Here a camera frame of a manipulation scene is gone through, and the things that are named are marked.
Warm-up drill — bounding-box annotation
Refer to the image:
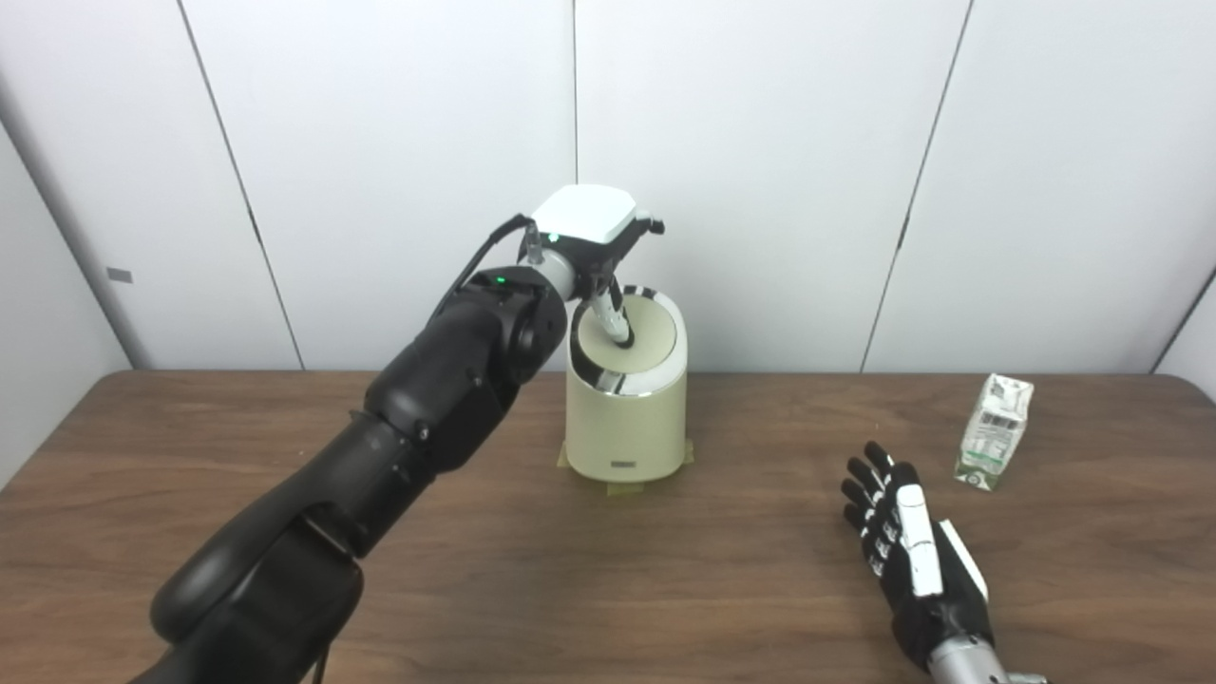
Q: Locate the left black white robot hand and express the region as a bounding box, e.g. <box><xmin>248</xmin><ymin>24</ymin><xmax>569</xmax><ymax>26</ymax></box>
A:
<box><xmin>521</xmin><ymin>184</ymin><xmax>666</xmax><ymax>348</ymax></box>

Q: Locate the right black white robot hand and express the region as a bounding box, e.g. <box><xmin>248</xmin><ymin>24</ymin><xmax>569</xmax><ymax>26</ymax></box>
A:
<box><xmin>841</xmin><ymin>442</ymin><xmax>995</xmax><ymax>671</ymax></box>

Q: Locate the cream round bin lid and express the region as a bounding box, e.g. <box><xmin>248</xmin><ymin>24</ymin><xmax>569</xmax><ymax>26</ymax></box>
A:
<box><xmin>577</xmin><ymin>294</ymin><xmax>677</xmax><ymax>373</ymax></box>

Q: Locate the white green milk carton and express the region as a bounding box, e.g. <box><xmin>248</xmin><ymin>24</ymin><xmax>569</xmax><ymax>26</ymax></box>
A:
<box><xmin>954</xmin><ymin>373</ymin><xmax>1036</xmax><ymax>492</ymax></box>

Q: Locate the cream-colored bin body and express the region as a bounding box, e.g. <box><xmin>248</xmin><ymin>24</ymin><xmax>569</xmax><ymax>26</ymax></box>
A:
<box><xmin>563</xmin><ymin>285</ymin><xmax>688</xmax><ymax>484</ymax></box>

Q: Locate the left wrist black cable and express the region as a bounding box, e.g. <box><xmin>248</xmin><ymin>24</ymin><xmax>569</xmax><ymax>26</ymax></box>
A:
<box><xmin>432</xmin><ymin>214</ymin><xmax>544</xmax><ymax>324</ymax></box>

